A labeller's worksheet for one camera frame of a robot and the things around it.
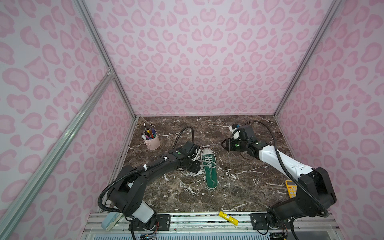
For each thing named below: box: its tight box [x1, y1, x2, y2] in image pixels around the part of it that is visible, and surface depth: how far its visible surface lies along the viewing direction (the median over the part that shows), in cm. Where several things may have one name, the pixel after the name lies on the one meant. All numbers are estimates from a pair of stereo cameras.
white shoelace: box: [197, 156, 217, 168], surface depth 92 cm
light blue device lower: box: [101, 211, 123, 232], surface depth 72 cm
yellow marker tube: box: [218, 210, 239, 226], surface depth 75 cm
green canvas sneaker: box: [201, 147, 218, 190], surface depth 90 cm
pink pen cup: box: [143, 131, 161, 150], surface depth 97 cm
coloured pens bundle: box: [141, 128, 157, 140], surface depth 96 cm
